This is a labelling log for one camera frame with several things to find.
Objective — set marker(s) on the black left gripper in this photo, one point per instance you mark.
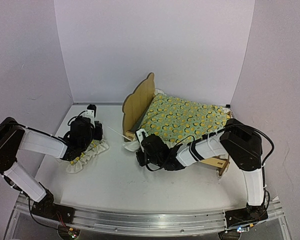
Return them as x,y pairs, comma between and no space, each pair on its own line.
98,135

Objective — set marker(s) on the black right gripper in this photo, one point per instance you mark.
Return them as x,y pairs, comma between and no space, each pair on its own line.
142,162

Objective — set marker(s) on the wooden pet bed frame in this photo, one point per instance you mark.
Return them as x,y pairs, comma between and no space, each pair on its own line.
135,103

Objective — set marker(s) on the lemon print bed cushion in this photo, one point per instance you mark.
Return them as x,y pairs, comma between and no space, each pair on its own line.
176,120

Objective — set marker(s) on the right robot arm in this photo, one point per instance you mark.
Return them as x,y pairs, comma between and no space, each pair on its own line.
247,146

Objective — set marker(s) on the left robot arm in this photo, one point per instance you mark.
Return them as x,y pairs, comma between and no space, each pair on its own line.
80,144

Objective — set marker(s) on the small lemon print pillow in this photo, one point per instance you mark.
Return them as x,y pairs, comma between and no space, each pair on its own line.
95,148

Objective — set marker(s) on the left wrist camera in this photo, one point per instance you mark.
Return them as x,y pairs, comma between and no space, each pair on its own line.
90,113

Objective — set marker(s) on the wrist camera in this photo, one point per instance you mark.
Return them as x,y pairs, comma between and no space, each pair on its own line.
90,113
141,134

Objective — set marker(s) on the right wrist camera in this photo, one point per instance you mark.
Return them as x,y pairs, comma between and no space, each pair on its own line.
141,134

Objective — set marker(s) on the aluminium front rail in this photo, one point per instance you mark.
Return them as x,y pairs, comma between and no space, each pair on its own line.
171,224

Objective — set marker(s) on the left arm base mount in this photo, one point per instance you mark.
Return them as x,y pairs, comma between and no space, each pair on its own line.
46,208

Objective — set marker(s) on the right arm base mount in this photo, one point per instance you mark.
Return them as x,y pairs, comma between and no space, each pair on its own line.
243,217

